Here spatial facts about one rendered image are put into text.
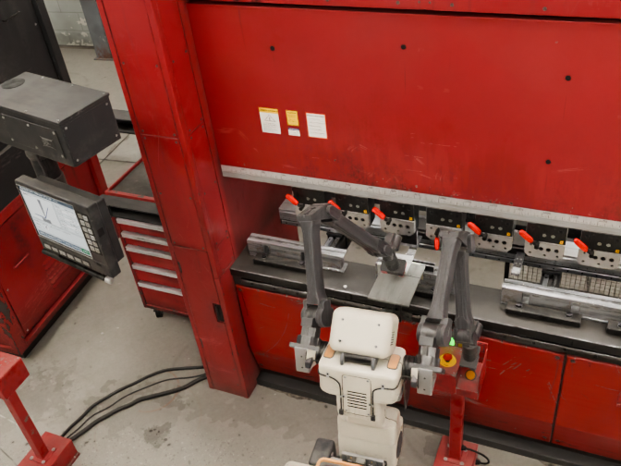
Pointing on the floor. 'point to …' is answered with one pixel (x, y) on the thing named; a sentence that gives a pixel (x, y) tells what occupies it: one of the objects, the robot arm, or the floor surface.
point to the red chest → (148, 248)
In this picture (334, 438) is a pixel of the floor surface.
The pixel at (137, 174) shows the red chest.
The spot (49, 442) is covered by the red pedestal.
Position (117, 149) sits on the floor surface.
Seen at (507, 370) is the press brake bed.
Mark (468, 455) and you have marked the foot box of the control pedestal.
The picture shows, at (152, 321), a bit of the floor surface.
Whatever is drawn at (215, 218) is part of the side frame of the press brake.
